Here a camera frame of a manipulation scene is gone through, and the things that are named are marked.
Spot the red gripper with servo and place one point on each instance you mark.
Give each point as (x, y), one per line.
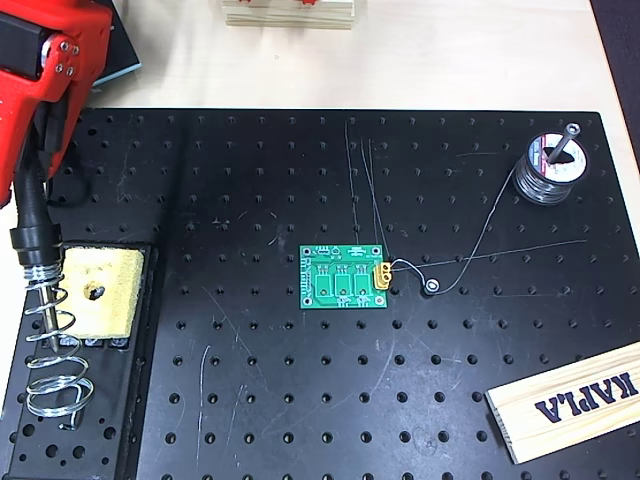
(35, 107)

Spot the black soldering iron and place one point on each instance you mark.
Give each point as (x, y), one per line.
(30, 200)

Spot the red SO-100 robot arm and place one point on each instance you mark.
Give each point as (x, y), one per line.
(308, 2)

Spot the wooden plank stack under arm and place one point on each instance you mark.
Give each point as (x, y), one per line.
(290, 17)

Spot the teal Weller soldering station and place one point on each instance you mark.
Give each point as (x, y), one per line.
(122, 50)

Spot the black soldering stand base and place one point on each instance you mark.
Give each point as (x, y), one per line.
(100, 400)

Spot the green circuit board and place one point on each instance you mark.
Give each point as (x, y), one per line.
(342, 286)

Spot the metal spiral iron holder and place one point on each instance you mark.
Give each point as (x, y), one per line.
(35, 245)

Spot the yellow cleaning sponge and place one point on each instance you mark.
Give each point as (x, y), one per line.
(115, 290)

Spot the black perforated breadboard plate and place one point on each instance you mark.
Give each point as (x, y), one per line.
(300, 375)

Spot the yellow power connector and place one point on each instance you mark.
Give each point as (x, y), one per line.
(382, 275)

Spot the small round metal magnet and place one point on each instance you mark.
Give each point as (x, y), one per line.
(431, 286)

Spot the wooden plank with Kapla print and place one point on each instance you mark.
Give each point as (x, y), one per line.
(575, 400)

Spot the metal spool post bolt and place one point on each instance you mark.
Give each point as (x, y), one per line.
(562, 145)

